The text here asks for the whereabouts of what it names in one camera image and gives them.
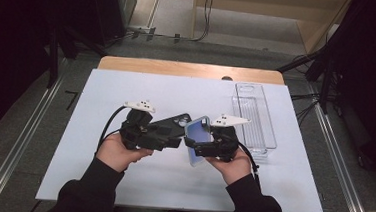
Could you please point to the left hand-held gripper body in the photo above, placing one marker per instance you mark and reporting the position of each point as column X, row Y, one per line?
column 137, row 134

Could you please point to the black metal stand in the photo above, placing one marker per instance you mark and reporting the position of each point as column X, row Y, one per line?
column 53, row 63
column 326, row 85

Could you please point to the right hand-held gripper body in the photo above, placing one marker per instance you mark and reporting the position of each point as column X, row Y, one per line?
column 225, row 143

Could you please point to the black phone case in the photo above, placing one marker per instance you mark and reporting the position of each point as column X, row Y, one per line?
column 171, row 120

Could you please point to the white board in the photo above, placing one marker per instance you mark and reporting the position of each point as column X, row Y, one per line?
column 177, row 92

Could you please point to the person's left hand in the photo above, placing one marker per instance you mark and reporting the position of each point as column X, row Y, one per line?
column 116, row 152

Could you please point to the dark cabinet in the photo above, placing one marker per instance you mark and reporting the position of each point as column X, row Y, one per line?
column 114, row 10

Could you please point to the iridescent phone case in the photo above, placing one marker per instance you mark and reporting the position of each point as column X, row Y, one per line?
column 197, row 130

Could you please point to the black curtain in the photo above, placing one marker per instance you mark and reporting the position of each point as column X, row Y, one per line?
column 371, row 82
column 9, row 56

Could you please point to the person's right hand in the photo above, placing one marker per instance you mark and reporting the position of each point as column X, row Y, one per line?
column 236, row 169

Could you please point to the light wooden shelf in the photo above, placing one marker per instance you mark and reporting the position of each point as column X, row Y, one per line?
column 315, row 31

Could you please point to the clear plastic tray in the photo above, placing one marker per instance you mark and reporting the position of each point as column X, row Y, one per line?
column 256, row 104

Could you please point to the aluminium floor rail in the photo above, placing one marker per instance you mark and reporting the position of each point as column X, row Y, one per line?
column 342, row 170
column 19, row 141

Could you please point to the dark round table grommet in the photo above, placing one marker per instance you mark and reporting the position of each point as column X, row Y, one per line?
column 227, row 78

